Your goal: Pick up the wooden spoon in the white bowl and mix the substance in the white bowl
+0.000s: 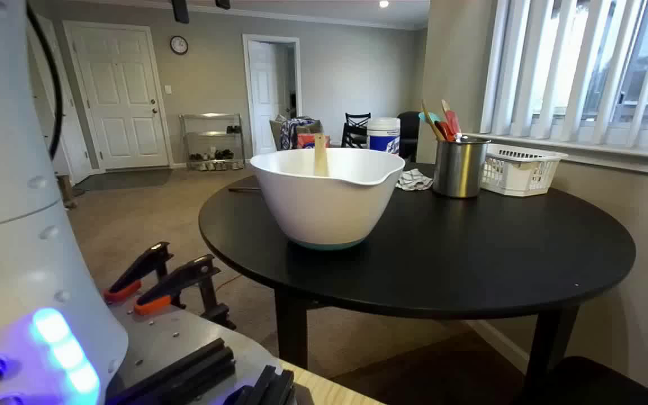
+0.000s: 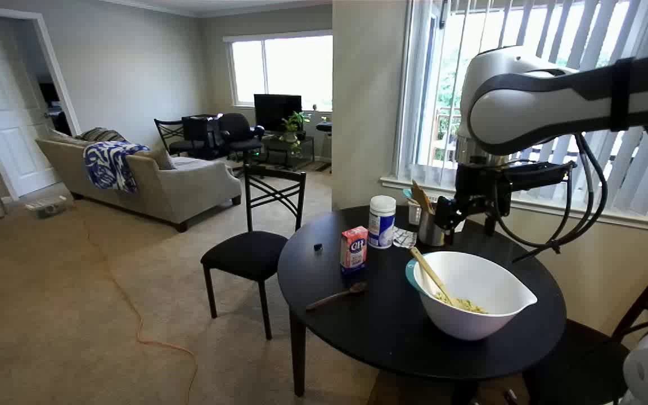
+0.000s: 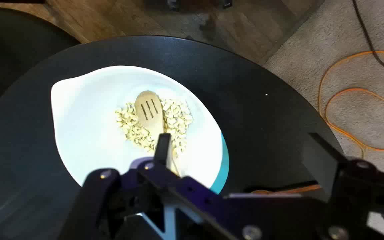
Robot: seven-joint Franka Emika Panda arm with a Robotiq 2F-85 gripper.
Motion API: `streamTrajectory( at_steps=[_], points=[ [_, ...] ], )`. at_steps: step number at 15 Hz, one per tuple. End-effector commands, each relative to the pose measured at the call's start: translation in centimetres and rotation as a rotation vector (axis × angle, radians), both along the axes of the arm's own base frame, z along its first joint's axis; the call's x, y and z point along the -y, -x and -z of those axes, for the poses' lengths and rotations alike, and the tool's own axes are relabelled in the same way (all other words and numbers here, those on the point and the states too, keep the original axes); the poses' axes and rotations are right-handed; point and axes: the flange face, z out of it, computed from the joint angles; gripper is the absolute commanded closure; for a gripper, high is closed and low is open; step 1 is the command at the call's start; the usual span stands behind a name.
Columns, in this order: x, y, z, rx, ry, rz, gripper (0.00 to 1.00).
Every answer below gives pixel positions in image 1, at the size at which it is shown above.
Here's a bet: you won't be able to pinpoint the grey metal base plate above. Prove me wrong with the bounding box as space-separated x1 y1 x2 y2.
106 301 319 405

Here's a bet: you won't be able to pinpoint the black orange clamp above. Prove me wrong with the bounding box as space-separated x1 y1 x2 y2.
101 239 175 306
132 253 239 332

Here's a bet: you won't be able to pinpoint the white mixing bowl teal rim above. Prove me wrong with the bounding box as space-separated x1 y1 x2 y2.
247 147 408 253

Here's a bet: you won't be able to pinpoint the steel utensil holder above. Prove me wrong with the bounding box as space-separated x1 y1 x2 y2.
431 136 489 201

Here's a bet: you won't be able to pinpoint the white vertical blinds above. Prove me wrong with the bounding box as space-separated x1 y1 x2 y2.
480 0 648 157

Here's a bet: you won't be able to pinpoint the white wipes canister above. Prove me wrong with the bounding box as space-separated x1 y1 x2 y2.
364 115 402 157

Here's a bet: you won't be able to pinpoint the white plastic basket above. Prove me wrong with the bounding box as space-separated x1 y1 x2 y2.
480 143 569 201

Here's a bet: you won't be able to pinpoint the round wall clock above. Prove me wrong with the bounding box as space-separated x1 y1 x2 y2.
167 34 192 59

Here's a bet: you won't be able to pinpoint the wooden utensil in holder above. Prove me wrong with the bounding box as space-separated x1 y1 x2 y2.
418 100 446 145

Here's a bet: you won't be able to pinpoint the black folding chair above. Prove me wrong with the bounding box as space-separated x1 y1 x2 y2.
340 111 374 151

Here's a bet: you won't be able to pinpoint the black round table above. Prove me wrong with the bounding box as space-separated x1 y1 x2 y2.
195 163 638 405

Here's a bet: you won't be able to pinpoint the teal spatula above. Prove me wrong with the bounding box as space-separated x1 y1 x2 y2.
417 111 448 145

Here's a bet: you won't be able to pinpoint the blue white patterned blanket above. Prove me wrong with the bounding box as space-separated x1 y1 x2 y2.
281 117 319 148

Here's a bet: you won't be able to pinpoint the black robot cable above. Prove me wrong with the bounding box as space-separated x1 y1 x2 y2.
27 5 65 163

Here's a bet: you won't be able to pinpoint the crumpled white wipe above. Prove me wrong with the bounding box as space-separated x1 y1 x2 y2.
394 166 436 194

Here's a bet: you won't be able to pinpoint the black extrusion rail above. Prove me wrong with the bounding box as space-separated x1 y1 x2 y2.
222 363 314 405
107 336 239 405

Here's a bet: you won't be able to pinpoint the closed white panel door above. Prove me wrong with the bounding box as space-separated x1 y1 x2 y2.
62 21 175 174

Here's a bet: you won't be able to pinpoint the light wooden spoon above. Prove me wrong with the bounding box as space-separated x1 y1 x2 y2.
313 134 331 178

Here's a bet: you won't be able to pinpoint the open white door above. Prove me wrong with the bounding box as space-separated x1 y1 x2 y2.
247 40 281 157

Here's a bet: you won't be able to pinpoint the light wooden board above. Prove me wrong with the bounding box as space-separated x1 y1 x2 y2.
277 359 387 405

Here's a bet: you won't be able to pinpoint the red spatula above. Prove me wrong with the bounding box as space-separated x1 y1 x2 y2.
438 100 464 145

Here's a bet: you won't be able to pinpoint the black tall box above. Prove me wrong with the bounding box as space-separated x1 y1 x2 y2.
398 111 422 164

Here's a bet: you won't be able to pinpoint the metal shelf rack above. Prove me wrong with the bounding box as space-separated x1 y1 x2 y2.
180 111 247 172

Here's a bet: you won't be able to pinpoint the beige sofa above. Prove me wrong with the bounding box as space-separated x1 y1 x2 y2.
268 115 327 154

